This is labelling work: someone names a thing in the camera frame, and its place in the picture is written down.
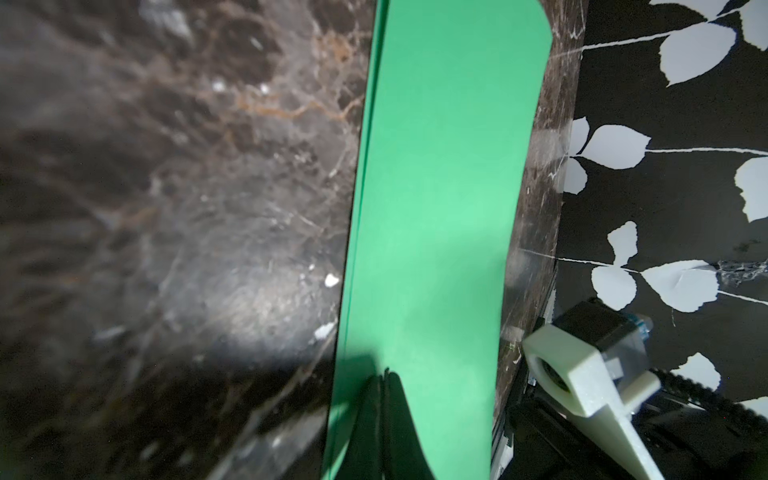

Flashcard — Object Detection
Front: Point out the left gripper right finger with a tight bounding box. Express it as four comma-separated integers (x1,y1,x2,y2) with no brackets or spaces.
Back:
382,370,434,480

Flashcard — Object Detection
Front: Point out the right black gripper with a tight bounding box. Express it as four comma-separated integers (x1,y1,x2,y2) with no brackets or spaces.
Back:
501,383,767,479

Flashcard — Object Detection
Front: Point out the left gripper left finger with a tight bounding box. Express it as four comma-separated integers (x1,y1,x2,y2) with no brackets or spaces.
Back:
335,376,383,480

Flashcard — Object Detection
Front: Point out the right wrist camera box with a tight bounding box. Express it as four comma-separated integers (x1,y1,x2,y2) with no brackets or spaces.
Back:
523,299,663,479

